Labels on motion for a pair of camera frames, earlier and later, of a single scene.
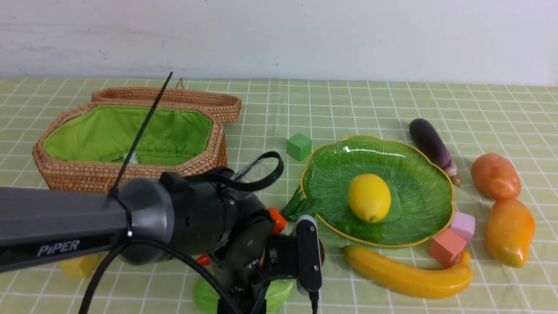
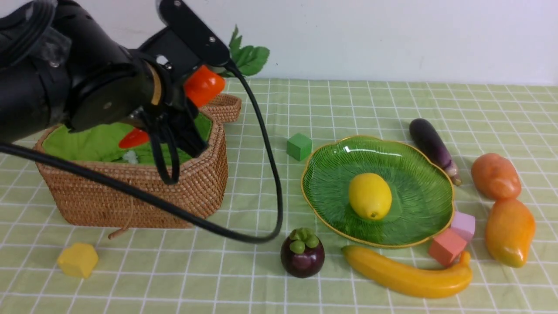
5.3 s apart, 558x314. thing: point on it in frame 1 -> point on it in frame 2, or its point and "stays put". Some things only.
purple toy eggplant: (430, 142) stays put
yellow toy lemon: (369, 197) stays put
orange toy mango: (510, 227) stays put
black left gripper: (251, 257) -> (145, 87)
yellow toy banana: (434, 281) stays put
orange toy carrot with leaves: (296, 206) -> (207, 85)
